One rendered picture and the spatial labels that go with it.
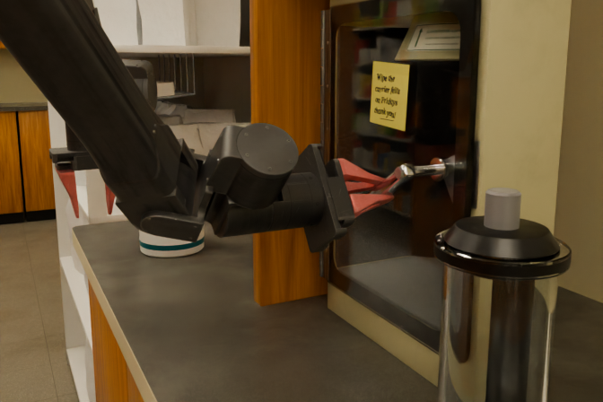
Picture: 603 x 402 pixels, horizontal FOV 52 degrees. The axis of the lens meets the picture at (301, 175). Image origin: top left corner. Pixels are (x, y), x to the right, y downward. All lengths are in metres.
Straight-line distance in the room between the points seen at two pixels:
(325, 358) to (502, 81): 0.41
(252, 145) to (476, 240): 0.20
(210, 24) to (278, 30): 1.04
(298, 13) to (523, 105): 0.39
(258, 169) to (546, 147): 0.33
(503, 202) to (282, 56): 0.50
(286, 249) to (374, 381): 0.29
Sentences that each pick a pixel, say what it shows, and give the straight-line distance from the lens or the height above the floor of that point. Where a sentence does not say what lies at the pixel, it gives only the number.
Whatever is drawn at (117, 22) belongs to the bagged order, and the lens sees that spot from 1.90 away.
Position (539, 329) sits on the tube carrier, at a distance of 0.53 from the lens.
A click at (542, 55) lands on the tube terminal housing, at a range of 0.69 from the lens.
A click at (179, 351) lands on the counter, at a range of 0.85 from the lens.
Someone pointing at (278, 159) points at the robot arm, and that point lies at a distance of 0.53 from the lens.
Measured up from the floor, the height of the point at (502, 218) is 1.19.
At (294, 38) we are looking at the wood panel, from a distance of 0.93.
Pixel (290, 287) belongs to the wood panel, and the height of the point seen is 0.96.
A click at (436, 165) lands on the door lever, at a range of 0.67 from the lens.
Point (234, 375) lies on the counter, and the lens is 0.78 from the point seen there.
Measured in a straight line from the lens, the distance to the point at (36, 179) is 5.56.
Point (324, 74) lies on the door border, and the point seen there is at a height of 1.30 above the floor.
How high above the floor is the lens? 1.31
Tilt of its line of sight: 10 degrees down
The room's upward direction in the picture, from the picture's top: straight up
